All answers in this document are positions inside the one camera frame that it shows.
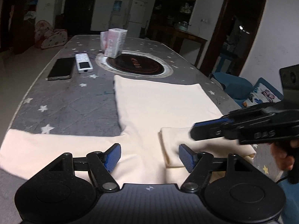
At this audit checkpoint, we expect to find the butterfly print cushion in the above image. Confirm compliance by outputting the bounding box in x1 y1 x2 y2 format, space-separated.
242 82 283 109

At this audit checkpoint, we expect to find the white remote control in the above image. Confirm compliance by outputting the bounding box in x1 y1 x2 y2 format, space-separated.
75 53 94 74

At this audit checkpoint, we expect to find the white water dispenser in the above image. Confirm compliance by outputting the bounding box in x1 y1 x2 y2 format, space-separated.
110 12 123 30

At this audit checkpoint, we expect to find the wooden door frame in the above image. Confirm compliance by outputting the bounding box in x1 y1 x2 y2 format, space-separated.
200 0 268 77

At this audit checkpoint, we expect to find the person's right hand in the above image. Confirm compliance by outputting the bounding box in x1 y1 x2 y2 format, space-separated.
270 142 296 171

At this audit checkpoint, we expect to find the wooden sideboard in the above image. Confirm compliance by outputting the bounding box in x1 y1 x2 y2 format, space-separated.
149 24 208 55

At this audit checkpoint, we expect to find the pink printed play tent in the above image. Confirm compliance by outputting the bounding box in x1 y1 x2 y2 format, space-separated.
35 20 68 49

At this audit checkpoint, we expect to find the grey star-print tablecloth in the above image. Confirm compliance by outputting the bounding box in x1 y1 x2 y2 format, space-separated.
0 35 281 224

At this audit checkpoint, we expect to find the dark wooden wall cabinet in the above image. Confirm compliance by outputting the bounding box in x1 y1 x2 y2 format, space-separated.
146 0 201 40

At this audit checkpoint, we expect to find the round built-in induction cooktop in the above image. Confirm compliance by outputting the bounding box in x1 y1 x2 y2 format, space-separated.
96 50 174 78

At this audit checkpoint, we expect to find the wooden shelf unit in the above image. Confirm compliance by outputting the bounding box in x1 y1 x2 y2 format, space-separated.
7 0 38 54

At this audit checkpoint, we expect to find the white refrigerator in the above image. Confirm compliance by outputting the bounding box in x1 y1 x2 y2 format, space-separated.
127 0 148 39

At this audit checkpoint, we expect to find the blue sofa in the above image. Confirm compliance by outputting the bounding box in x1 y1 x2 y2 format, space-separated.
209 72 284 109

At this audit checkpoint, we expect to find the dark wooden door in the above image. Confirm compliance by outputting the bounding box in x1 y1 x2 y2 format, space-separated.
63 0 100 35

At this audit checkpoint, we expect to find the cream long-sleeved garment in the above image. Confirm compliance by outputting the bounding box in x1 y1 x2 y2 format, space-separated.
0 75 257 187

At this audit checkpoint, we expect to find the dark smartphone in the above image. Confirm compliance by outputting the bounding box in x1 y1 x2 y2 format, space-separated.
47 57 75 81

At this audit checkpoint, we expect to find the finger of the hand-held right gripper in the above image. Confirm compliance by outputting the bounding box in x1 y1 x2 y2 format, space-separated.
190 122 242 142
193 102 278 129

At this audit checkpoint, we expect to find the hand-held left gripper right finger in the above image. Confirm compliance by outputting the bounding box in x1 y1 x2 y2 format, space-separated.
178 144 255 192

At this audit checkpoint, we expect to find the white tissue pack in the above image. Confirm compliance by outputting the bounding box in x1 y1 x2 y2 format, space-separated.
100 28 128 59

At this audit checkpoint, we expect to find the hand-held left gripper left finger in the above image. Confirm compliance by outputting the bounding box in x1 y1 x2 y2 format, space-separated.
46 143 121 191

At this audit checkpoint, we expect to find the blue plastic stool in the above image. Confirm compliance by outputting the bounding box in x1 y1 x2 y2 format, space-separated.
220 51 237 73

